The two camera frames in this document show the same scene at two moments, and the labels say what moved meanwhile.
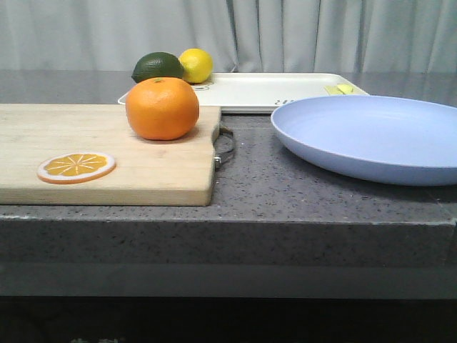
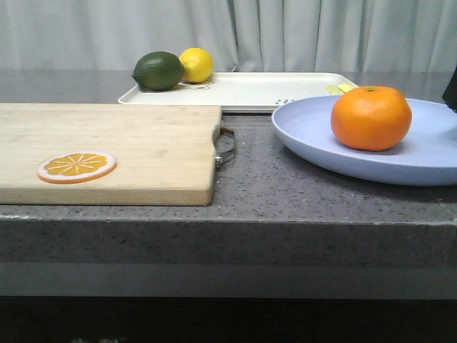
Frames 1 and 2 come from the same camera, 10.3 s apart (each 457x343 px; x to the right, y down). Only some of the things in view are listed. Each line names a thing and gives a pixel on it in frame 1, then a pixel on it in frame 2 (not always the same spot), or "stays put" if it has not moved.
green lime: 157,64 stays put
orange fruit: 162,108 -> 371,118
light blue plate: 391,138 stays put
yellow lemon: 198,65 stays put
